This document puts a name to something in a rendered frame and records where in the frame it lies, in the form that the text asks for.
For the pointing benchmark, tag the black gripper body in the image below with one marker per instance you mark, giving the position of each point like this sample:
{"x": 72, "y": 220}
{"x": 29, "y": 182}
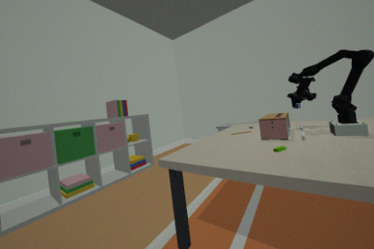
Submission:
{"x": 299, "y": 91}

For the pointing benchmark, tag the small blue block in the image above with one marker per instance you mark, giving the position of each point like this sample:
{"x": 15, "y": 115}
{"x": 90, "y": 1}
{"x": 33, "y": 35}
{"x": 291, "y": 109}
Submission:
{"x": 297, "y": 106}

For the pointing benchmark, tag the small green block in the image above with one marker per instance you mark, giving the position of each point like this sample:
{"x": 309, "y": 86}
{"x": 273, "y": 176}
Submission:
{"x": 280, "y": 148}

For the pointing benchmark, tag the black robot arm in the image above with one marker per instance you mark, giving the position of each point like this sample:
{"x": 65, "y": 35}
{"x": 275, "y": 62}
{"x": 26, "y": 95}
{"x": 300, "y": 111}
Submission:
{"x": 342, "y": 102}

